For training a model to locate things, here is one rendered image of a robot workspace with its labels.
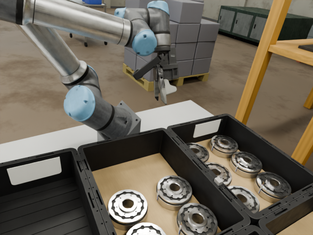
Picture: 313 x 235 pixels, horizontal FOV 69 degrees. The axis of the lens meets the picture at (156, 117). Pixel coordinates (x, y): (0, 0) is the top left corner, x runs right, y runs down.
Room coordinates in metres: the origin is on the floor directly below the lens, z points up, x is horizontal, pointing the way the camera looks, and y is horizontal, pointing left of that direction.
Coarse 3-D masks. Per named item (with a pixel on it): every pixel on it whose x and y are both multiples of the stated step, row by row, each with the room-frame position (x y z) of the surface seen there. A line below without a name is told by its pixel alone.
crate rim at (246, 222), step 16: (160, 128) 0.66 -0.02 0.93; (96, 144) 0.53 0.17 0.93; (176, 144) 0.58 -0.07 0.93; (192, 160) 0.51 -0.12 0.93; (208, 176) 0.45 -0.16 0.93; (96, 192) 0.37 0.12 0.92; (224, 192) 0.41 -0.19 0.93; (240, 208) 0.36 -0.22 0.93; (112, 224) 0.28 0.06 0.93; (240, 224) 0.32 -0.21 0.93
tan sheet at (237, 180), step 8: (200, 144) 0.73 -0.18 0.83; (208, 144) 0.73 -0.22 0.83; (208, 160) 0.64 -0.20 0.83; (216, 160) 0.64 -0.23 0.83; (224, 160) 0.65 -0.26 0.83; (232, 176) 0.57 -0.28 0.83; (240, 176) 0.58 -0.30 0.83; (232, 184) 0.54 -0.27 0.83; (240, 184) 0.54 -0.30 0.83; (248, 184) 0.54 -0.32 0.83; (256, 192) 0.51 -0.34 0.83; (264, 200) 0.48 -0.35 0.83; (264, 208) 0.46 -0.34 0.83
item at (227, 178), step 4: (208, 164) 0.58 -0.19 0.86; (212, 164) 0.58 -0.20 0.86; (216, 164) 0.59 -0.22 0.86; (220, 164) 0.59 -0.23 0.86; (220, 168) 0.57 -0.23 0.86; (224, 168) 0.57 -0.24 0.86; (224, 172) 0.55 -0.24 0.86; (228, 172) 0.55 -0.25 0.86; (224, 176) 0.53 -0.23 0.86; (228, 176) 0.54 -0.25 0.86; (224, 180) 0.52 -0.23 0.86; (228, 180) 0.52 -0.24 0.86
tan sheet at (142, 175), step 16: (144, 160) 0.60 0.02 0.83; (160, 160) 0.61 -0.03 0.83; (96, 176) 0.50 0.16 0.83; (112, 176) 0.51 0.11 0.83; (128, 176) 0.51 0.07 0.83; (144, 176) 0.52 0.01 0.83; (160, 176) 0.53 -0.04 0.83; (112, 192) 0.45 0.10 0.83; (144, 192) 0.46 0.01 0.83; (160, 208) 0.41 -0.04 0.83; (160, 224) 0.36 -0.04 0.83
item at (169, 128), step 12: (204, 120) 0.75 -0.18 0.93; (252, 132) 0.70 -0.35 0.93; (192, 156) 0.53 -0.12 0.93; (288, 156) 0.59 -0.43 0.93; (204, 168) 0.48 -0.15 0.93; (300, 168) 0.54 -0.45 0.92; (228, 192) 0.41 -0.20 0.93; (300, 192) 0.44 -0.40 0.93; (240, 204) 0.37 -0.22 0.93; (276, 204) 0.39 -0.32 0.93; (252, 216) 0.34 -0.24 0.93; (264, 216) 0.35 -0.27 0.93
